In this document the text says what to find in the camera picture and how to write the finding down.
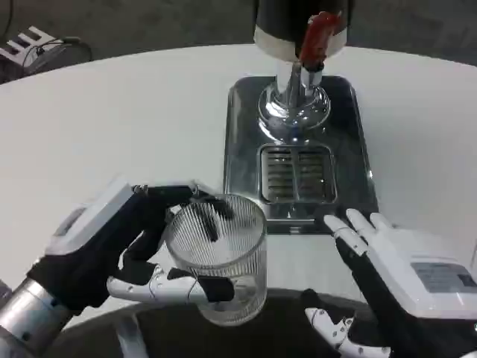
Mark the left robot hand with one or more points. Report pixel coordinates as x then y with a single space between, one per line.
93 242

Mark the silver left robot forearm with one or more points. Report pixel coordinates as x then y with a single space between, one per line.
28 317

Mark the clear ribbed glass cup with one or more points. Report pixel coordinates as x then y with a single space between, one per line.
220 257

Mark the white slotted box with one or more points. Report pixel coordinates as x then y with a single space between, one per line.
26 43

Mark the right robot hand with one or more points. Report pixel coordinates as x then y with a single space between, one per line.
410 283

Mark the dark robot torso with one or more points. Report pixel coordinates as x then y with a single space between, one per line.
208 332

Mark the black and white drink dispenser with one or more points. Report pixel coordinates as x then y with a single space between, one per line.
298 56

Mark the steel drip tray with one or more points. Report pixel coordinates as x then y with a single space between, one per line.
298 179

